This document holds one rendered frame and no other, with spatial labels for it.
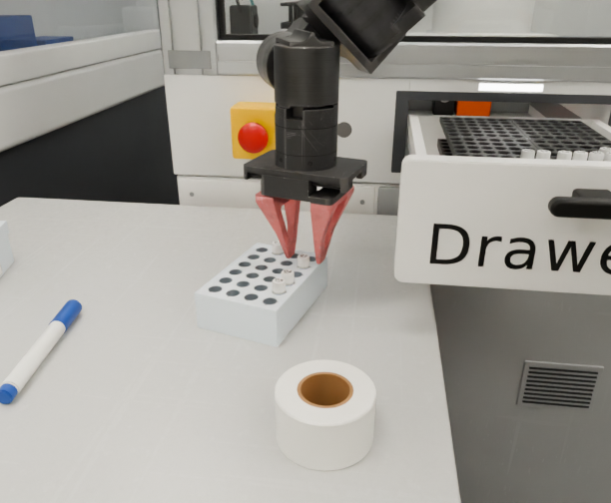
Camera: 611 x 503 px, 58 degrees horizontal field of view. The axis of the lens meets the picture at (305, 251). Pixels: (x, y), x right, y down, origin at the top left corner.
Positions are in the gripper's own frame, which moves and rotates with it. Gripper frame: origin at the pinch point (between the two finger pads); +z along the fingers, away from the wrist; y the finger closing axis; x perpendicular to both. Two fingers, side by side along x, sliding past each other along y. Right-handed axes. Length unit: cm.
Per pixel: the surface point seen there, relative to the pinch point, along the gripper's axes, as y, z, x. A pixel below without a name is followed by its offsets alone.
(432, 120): -5.7, -7.7, -31.5
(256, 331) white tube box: 0.8, 4.2, 9.3
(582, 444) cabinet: -35, 46, -38
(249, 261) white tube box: 5.6, 1.6, 1.5
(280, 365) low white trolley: -2.6, 5.3, 11.6
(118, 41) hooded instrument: 77, -13, -66
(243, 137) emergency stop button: 15.9, -6.5, -16.5
